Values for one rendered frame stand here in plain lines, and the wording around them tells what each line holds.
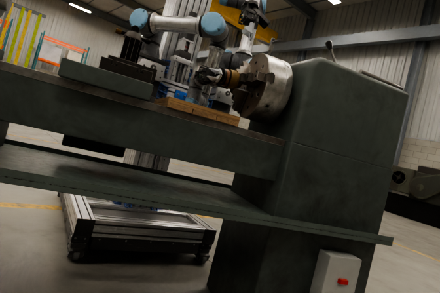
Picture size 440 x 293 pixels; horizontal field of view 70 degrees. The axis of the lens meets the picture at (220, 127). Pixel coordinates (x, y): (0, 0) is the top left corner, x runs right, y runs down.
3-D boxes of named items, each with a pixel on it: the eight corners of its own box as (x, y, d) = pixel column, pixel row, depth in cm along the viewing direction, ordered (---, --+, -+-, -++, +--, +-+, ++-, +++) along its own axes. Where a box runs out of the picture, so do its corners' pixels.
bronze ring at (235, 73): (238, 72, 151) (220, 67, 148) (246, 70, 142) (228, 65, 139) (234, 91, 151) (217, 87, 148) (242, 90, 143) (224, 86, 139)
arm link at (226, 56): (211, 69, 222) (216, 50, 222) (230, 73, 221) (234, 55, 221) (209, 65, 210) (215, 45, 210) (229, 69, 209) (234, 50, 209)
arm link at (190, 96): (201, 111, 173) (206, 92, 173) (195, 108, 162) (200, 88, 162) (188, 108, 175) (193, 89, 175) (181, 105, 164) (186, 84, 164)
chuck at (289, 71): (250, 120, 169) (267, 62, 167) (279, 128, 139) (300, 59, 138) (244, 118, 167) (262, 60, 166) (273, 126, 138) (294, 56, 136)
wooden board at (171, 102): (209, 123, 162) (211, 115, 162) (238, 126, 128) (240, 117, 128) (152, 107, 151) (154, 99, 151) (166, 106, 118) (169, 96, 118)
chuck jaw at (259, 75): (260, 80, 147) (274, 73, 136) (258, 90, 146) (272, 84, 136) (239, 73, 144) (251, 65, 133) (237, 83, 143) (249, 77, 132)
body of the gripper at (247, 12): (238, 25, 164) (239, 6, 168) (252, 31, 167) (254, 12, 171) (244, 16, 157) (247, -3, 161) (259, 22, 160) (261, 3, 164)
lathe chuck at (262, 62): (244, 118, 167) (262, 60, 166) (273, 126, 138) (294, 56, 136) (229, 113, 164) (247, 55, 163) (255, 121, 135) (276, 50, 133)
